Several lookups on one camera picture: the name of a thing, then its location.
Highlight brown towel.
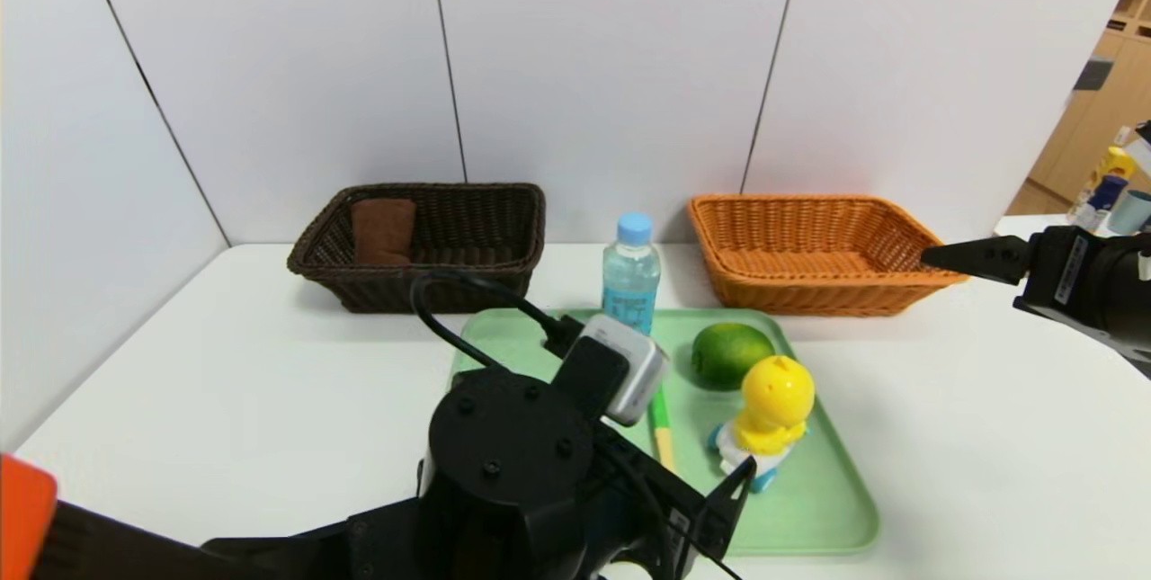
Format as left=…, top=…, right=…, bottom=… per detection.
left=351, top=198, right=417, bottom=266

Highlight orange wicker basket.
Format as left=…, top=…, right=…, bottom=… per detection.
left=687, top=194, right=969, bottom=318

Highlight green lime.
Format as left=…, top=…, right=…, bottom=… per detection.
left=691, top=322, right=776, bottom=391

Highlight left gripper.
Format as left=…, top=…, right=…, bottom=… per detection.
left=595, top=420, right=758, bottom=580

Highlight yellow bottle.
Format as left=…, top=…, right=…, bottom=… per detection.
left=1090, top=147, right=1136, bottom=194

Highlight dark brown wicker basket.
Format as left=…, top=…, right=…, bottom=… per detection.
left=287, top=183, right=548, bottom=315

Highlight dark grey rectangular plate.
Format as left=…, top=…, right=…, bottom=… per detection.
left=1070, top=61, right=1113, bottom=94

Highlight black left camera cable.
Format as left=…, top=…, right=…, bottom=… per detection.
left=409, top=268, right=585, bottom=374

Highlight wooden cabinet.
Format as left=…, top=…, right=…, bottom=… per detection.
left=1003, top=0, right=1151, bottom=219

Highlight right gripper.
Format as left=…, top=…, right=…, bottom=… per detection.
left=920, top=225, right=1151, bottom=354

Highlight yellow pasta spoon green handle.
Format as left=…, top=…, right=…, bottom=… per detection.
left=649, top=387, right=677, bottom=473

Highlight grey blue cup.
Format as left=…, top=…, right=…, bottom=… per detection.
left=1108, top=191, right=1151, bottom=235

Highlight clear water bottle blue cap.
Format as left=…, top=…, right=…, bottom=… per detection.
left=601, top=212, right=663, bottom=335

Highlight white side table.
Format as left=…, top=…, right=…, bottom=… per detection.
left=994, top=214, right=1151, bottom=244

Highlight yellow duck toy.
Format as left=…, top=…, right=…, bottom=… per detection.
left=706, top=353, right=816, bottom=493

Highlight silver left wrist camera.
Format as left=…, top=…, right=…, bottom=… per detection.
left=575, top=315, right=671, bottom=426

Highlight light green plastic tray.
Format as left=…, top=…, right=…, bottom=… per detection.
left=447, top=308, right=880, bottom=557

